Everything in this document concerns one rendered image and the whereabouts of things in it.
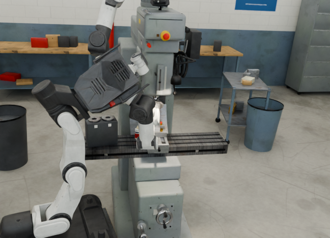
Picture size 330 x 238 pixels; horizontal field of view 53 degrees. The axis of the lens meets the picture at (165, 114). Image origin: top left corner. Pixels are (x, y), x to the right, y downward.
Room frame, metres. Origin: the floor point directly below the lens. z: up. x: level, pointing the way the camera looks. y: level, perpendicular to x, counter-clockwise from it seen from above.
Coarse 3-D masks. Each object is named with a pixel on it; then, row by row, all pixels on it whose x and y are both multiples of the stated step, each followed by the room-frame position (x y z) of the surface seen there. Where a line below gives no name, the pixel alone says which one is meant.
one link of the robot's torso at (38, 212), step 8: (32, 208) 1.65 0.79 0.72; (40, 208) 1.66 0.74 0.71; (32, 216) 1.55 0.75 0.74; (40, 216) 1.56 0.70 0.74; (40, 224) 1.50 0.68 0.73; (48, 224) 1.51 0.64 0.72; (56, 224) 1.53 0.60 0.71; (64, 224) 1.55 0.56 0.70; (40, 232) 1.49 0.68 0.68; (48, 232) 1.51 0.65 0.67; (56, 232) 1.53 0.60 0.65
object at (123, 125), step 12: (120, 48) 2.69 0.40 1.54; (132, 48) 2.62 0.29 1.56; (168, 96) 2.68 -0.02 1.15; (120, 108) 2.66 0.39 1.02; (168, 108) 2.68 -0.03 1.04; (120, 120) 2.65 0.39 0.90; (168, 120) 2.68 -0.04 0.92; (120, 132) 2.64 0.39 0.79; (168, 132) 2.68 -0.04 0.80; (120, 168) 2.62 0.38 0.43; (120, 180) 2.62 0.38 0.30
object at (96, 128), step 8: (88, 120) 2.15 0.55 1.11; (96, 120) 2.14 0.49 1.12; (104, 120) 2.17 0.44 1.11; (112, 120) 2.19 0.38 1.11; (88, 128) 2.10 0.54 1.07; (96, 128) 2.12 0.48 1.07; (104, 128) 2.14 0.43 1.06; (112, 128) 2.17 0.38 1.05; (88, 136) 2.10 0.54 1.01; (96, 136) 2.12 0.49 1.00; (104, 136) 2.14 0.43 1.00; (112, 136) 2.17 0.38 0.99; (88, 144) 2.10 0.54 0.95; (96, 144) 2.12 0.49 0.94; (104, 144) 2.14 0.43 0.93; (112, 144) 2.17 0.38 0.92
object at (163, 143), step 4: (160, 128) 2.31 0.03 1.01; (164, 128) 2.32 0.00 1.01; (160, 140) 2.15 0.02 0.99; (164, 140) 2.15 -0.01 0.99; (160, 144) 2.09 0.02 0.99; (164, 144) 2.09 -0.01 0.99; (168, 144) 2.10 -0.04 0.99; (160, 148) 2.08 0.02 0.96; (164, 148) 2.09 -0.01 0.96; (168, 148) 2.09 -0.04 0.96; (148, 152) 2.07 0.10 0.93; (152, 152) 2.07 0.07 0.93; (156, 152) 2.08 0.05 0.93; (160, 152) 2.08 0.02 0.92; (164, 152) 2.09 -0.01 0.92
